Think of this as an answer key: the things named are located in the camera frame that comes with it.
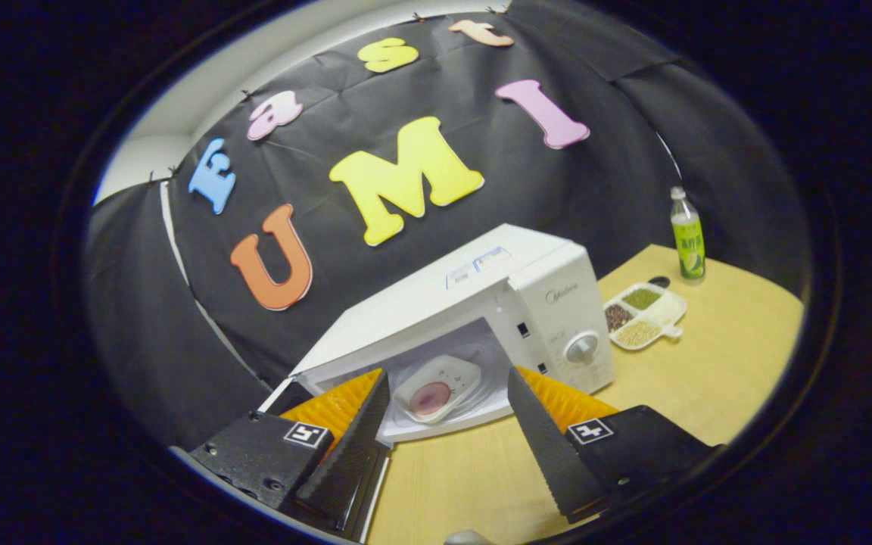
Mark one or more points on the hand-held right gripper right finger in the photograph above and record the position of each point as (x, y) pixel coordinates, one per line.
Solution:
(549, 454)

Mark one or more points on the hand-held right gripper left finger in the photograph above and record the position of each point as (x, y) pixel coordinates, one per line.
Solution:
(345, 454)

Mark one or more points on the white tray with pink meat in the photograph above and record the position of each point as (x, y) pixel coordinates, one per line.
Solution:
(451, 375)

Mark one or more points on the white microwave oven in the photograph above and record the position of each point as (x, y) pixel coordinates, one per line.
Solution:
(542, 303)

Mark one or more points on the white divided dish of beans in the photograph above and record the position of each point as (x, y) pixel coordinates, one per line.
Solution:
(644, 318)

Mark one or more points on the small black oval lid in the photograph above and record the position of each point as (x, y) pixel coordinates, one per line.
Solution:
(659, 281)

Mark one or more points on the green drink bottle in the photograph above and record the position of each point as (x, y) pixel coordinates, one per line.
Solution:
(688, 242)

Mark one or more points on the black backdrop cloth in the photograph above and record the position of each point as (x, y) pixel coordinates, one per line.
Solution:
(557, 189)

